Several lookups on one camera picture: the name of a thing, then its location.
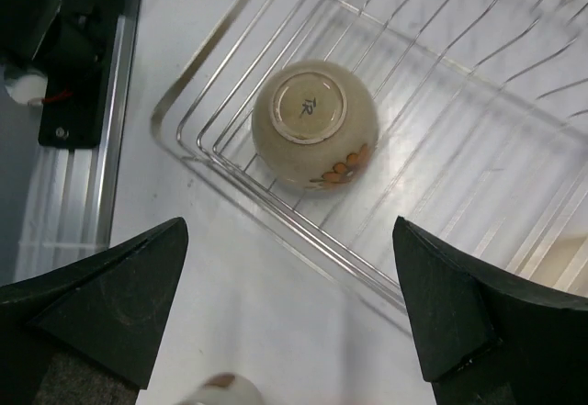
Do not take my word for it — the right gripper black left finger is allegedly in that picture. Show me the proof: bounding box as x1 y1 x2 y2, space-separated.
1 217 188 404

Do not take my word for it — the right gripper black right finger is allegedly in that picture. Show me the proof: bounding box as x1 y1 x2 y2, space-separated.
392 218 587 404

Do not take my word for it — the steel cup brown band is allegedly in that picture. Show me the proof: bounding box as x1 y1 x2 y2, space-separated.
180 372 265 405

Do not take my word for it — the beige floral ceramic bowl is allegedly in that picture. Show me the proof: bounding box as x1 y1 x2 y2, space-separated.
251 60 379 190

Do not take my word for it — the aluminium rail frame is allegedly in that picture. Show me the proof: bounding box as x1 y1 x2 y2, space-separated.
1 0 141 274

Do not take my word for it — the wire dish rack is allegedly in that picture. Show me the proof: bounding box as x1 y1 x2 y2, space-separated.
151 0 587 327

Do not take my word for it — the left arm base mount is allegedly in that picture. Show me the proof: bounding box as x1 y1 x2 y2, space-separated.
1 0 136 150

